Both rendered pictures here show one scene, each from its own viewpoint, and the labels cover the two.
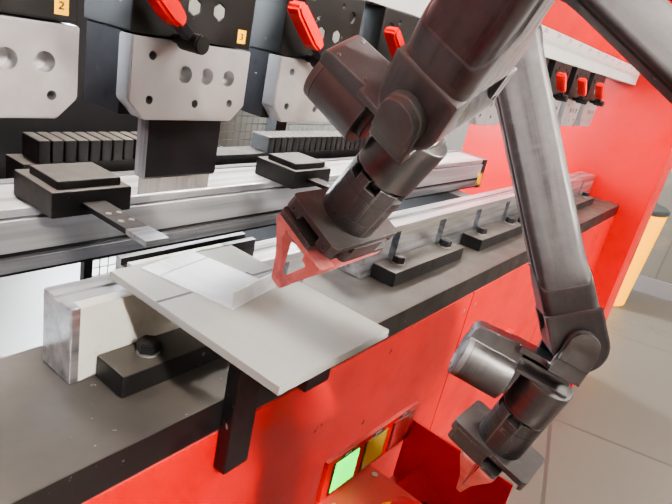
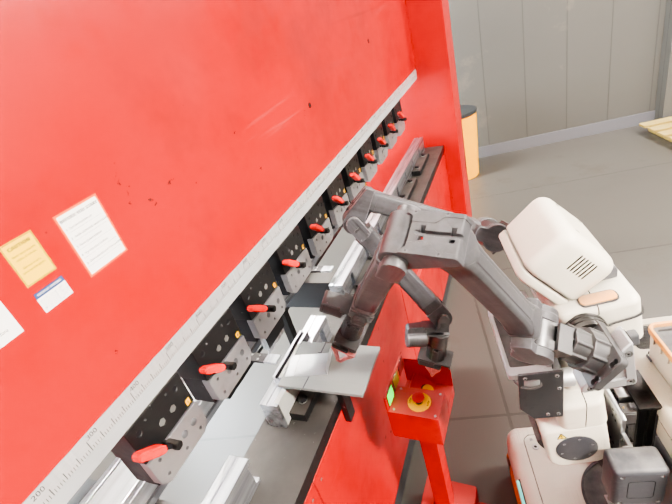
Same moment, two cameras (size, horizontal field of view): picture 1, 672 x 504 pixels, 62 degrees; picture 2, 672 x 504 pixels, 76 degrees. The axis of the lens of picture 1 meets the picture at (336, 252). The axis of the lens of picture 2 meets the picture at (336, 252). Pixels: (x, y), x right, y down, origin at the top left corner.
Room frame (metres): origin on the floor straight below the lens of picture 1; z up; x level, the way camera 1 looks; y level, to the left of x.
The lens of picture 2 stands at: (-0.39, 0.05, 1.88)
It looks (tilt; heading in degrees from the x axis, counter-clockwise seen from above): 29 degrees down; 355
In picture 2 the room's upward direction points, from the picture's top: 17 degrees counter-clockwise
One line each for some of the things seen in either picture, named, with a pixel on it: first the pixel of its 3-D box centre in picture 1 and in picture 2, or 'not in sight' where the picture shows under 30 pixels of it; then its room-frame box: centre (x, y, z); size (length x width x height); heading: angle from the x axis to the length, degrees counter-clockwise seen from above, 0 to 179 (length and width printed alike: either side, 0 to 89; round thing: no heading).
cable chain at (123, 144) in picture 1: (130, 145); not in sight; (1.04, 0.42, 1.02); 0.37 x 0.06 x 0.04; 146
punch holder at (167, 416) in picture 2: not in sight; (156, 426); (0.29, 0.44, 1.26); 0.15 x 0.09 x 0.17; 146
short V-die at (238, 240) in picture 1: (191, 256); (292, 355); (0.68, 0.18, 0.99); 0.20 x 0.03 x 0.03; 146
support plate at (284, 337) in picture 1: (249, 304); (329, 366); (0.56, 0.08, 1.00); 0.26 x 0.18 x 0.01; 56
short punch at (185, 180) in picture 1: (178, 151); (272, 330); (0.64, 0.21, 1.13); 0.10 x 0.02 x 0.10; 146
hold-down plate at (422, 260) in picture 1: (420, 260); (367, 274); (1.11, -0.18, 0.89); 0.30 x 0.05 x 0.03; 146
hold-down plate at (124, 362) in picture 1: (212, 338); (316, 378); (0.64, 0.14, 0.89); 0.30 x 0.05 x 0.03; 146
